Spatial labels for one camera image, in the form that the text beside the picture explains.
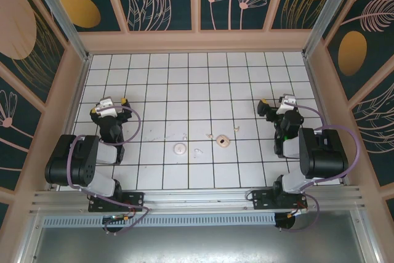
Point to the pink earbud charging case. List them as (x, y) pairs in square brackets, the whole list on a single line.
[(219, 143)]

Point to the white round charging case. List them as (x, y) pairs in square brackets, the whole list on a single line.
[(179, 148)]

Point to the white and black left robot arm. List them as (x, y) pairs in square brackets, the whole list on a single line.
[(61, 164)]

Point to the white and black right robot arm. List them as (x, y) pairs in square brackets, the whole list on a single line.
[(323, 155)]

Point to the small circuit board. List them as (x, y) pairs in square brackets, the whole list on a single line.
[(112, 218)]

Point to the yellow power connector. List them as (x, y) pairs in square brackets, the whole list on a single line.
[(291, 215), (126, 218)]

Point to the grey metal sheet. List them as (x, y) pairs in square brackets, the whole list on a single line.
[(197, 244)]

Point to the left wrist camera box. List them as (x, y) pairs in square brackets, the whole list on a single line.
[(104, 106)]

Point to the aluminium side rail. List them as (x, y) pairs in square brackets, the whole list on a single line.
[(313, 84), (82, 84)]

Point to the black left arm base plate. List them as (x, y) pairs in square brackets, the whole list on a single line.
[(135, 201)]

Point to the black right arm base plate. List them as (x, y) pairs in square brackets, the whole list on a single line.
[(261, 199)]

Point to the aluminium corner post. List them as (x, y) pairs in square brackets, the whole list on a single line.
[(326, 13), (62, 16)]

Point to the aluminium mounting rail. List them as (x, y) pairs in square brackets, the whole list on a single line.
[(197, 198)]

